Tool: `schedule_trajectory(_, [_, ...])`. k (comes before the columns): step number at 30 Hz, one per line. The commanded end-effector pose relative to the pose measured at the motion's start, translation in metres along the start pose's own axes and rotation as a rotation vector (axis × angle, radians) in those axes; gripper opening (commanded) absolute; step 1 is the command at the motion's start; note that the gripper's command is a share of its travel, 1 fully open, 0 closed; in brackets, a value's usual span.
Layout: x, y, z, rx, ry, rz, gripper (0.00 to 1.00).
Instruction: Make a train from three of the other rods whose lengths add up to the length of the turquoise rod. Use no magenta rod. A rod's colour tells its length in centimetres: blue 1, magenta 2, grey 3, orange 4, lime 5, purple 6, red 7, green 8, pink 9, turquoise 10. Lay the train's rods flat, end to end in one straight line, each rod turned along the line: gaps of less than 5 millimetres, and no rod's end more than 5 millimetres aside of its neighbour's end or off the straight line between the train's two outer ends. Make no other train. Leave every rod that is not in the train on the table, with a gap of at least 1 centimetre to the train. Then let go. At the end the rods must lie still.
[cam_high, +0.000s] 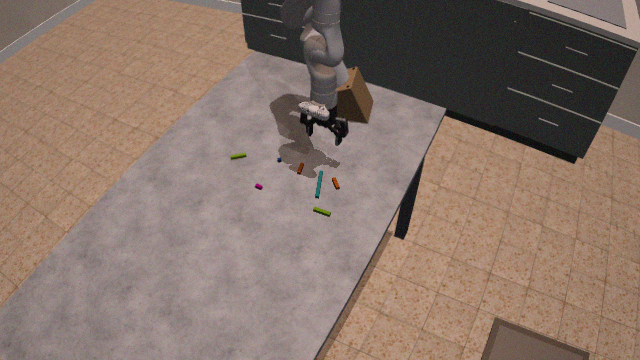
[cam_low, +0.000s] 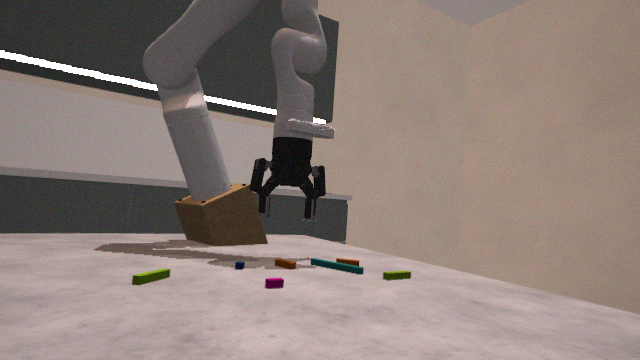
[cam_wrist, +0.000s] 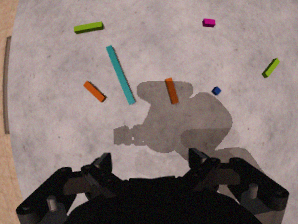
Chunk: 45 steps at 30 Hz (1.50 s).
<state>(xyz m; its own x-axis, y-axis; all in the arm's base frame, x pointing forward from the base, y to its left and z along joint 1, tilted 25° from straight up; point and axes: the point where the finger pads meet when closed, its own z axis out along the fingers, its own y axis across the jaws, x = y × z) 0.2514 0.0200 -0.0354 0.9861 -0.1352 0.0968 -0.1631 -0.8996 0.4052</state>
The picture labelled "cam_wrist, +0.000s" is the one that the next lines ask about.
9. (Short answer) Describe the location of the small magenta block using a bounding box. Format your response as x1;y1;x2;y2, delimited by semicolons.
202;18;216;27

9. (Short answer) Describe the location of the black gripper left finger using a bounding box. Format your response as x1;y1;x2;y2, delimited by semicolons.
16;153;138;224

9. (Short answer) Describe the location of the small blue block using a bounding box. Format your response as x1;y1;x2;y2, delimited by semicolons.
211;86;222;95

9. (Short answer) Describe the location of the lime green rod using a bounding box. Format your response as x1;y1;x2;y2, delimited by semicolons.
262;58;280;78
74;21;104;34

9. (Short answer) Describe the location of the orange rod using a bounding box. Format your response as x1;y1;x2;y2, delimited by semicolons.
165;78;179;104
83;81;106;102

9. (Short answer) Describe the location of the turquoise rod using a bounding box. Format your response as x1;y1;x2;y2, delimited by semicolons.
106;45;136;105

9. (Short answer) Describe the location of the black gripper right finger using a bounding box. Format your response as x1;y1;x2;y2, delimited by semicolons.
169;148;289;224

